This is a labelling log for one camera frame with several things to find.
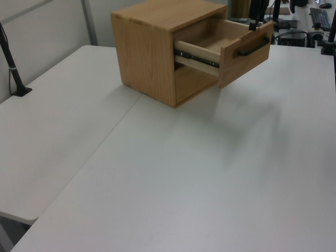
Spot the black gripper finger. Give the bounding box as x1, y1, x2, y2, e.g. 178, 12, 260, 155
248, 17, 260, 32

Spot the wooden drawer with black handle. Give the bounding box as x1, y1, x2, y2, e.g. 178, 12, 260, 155
175, 18, 275, 89

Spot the black metal drawer slide rail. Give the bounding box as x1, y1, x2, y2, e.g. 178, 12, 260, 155
174, 48, 221, 68

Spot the grey metal partition post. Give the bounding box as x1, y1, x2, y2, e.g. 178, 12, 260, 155
80, 0, 99, 47

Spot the black metal drawer handle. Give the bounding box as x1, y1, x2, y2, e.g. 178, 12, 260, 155
237, 33, 270, 57

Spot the black clamp camera stand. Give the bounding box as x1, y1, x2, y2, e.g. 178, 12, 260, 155
319, 25, 336, 56

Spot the black monitor stand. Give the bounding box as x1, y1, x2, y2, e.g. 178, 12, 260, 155
271, 0, 291, 33

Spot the wooden two-drawer cabinet body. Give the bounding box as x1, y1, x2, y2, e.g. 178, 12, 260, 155
110, 4, 228, 109

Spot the wooden drawer without handle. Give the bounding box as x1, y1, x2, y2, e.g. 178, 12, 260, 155
174, 67, 219, 104

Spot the black computer keyboard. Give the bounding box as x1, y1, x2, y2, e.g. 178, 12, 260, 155
309, 7, 332, 30

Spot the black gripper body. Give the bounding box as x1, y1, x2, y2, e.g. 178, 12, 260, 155
248, 0, 269, 20

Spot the black camera stand pole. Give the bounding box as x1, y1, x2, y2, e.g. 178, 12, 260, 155
0, 22, 33, 97

